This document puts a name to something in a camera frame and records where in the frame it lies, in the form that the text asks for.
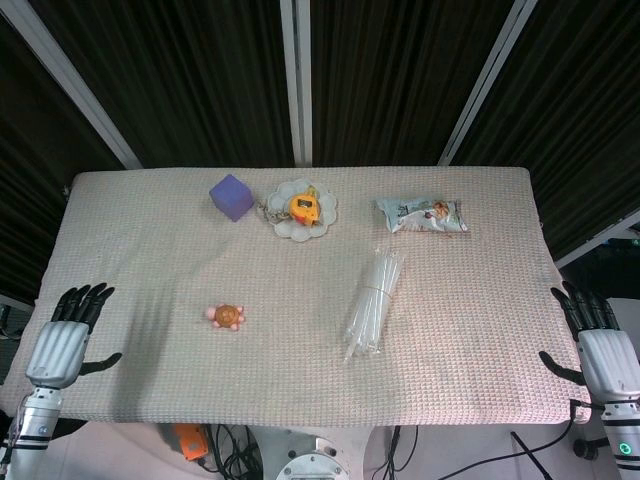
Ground purple foam cube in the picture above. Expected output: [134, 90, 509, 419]
[208, 173, 254, 222]

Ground white scalloped plate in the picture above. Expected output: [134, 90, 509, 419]
[266, 178, 339, 244]

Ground beige knitted table cloth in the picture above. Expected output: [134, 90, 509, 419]
[1, 165, 594, 428]

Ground metal keychain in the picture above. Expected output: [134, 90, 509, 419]
[256, 200, 292, 224]

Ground white frame post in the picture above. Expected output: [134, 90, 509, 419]
[278, 0, 314, 169]
[0, 0, 144, 170]
[435, 0, 539, 166]

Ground bundle of clear straws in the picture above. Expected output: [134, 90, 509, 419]
[342, 246, 406, 364]

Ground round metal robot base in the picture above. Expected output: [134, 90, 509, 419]
[275, 436, 351, 480]

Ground orange handheld controller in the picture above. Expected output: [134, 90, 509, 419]
[172, 424, 209, 461]

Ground yellow tape measure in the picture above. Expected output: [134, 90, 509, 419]
[288, 185, 321, 226]

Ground black cable bundle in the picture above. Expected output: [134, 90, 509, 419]
[197, 423, 264, 476]

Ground pink orange turtle toy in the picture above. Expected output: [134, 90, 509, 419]
[204, 304, 247, 332]

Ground white snack packet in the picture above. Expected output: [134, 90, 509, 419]
[373, 196, 470, 234]

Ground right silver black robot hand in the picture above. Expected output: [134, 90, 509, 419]
[538, 281, 640, 407]

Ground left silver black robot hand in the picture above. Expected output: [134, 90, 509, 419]
[25, 282, 124, 389]

